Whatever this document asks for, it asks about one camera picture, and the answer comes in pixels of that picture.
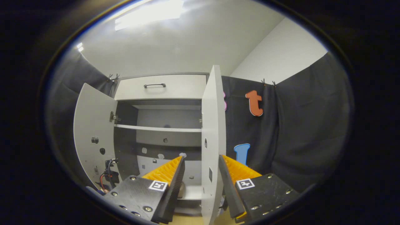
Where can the white shoe cabinet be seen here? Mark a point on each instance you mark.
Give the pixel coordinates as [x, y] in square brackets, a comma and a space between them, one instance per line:
[168, 118]

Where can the white door with camera sticker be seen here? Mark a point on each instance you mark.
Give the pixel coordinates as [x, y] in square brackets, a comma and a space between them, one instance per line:
[93, 118]

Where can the white cabinet shelf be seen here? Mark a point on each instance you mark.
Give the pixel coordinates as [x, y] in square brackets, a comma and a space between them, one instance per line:
[156, 128]

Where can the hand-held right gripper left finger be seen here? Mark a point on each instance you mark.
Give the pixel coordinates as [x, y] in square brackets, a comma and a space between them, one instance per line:
[173, 197]

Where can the white door with headphone sticker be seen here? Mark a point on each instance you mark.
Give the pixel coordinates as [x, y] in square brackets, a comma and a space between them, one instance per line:
[212, 125]

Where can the metal door hinge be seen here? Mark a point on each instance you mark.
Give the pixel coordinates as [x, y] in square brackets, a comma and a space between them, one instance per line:
[112, 117]

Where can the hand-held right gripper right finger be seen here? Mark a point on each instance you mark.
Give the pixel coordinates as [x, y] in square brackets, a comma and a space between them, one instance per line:
[232, 193]

